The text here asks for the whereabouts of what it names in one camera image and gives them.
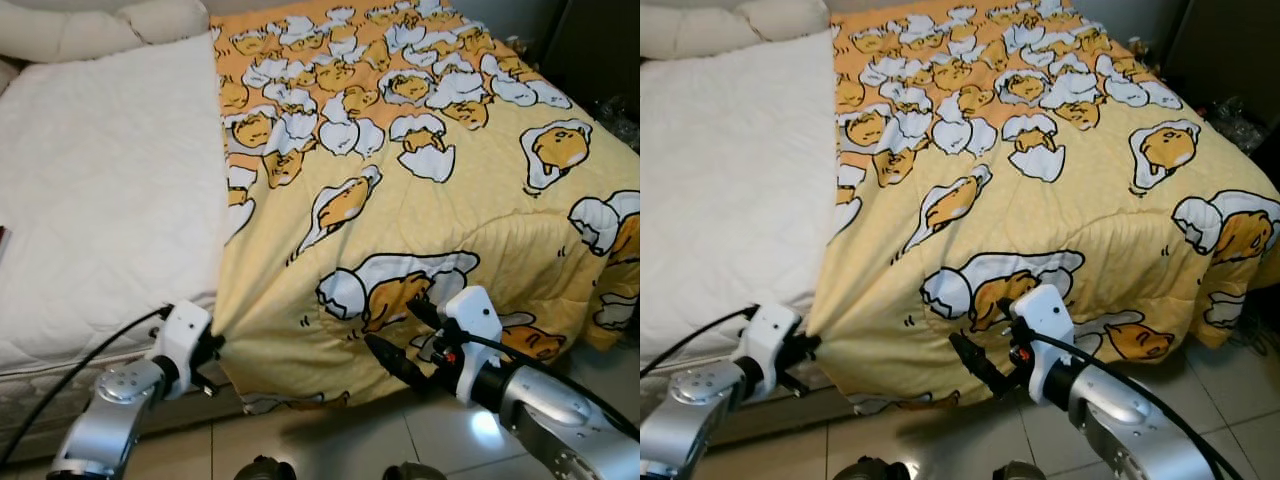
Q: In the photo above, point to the orange cartoon print quilt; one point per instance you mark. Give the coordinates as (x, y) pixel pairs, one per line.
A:
(450, 220)
(1060, 220)

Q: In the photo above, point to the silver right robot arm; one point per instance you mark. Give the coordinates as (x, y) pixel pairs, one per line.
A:
(1130, 420)
(560, 420)

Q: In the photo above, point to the left robot leg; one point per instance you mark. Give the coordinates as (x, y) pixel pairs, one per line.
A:
(265, 470)
(865, 470)

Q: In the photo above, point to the robot leg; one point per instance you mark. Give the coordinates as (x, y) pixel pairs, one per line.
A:
(1018, 472)
(265, 470)
(415, 472)
(865, 470)

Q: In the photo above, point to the right robot leg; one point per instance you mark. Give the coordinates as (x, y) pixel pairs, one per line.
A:
(1018, 472)
(415, 472)

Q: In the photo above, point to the white quilted mattress topper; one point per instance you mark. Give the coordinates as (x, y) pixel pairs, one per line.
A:
(100, 180)
(730, 180)

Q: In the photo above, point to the clear plastic clutter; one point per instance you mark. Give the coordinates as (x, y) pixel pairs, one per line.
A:
(1240, 125)
(622, 120)

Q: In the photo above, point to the beige knotted bolster pillow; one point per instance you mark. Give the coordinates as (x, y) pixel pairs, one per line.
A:
(720, 28)
(90, 30)

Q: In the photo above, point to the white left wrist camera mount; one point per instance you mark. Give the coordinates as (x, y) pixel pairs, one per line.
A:
(768, 338)
(182, 335)

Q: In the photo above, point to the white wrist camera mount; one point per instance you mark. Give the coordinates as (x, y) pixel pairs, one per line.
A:
(1045, 320)
(478, 320)
(768, 338)
(182, 335)

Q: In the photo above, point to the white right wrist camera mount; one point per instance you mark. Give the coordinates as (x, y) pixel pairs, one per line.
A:
(1045, 320)
(478, 320)

